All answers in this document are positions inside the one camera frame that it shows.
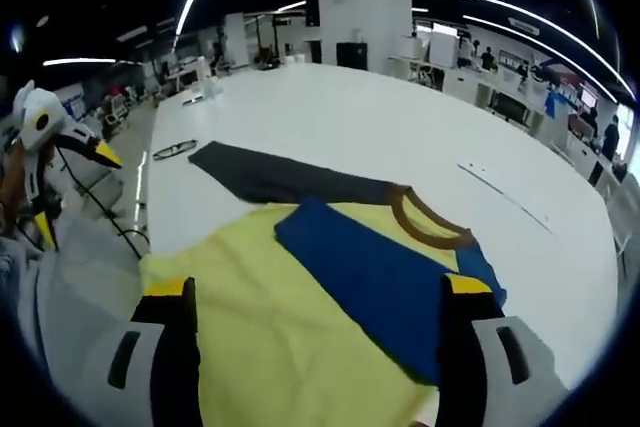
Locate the long ceiling light strip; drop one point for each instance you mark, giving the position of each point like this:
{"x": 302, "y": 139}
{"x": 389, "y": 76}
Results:
{"x": 540, "y": 42}
{"x": 540, "y": 19}

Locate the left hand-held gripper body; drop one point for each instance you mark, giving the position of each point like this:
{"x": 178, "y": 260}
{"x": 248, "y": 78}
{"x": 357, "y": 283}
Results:
{"x": 42, "y": 117}

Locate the blue hanging cloth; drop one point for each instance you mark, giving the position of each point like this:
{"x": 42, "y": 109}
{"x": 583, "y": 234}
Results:
{"x": 551, "y": 104}

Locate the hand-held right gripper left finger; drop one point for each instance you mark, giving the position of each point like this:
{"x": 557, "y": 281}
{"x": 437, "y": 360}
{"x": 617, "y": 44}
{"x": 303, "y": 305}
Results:
{"x": 170, "y": 347}

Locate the black cabinet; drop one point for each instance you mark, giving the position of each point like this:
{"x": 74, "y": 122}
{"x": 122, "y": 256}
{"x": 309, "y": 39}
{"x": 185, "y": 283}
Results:
{"x": 352, "y": 54}

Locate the yellow grey blue garment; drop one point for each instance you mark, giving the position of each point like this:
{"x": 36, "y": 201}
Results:
{"x": 280, "y": 297}

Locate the person's right hand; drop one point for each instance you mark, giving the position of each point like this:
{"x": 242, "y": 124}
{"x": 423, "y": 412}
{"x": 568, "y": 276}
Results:
{"x": 426, "y": 418}

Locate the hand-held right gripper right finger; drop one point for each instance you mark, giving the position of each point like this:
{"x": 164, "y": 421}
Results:
{"x": 460, "y": 347}

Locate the black eyeglasses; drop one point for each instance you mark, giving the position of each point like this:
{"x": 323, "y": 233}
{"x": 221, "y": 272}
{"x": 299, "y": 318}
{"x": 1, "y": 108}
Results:
{"x": 175, "y": 149}

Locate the person's pale printed clothing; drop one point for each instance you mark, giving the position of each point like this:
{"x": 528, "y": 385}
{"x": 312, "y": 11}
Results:
{"x": 75, "y": 287}

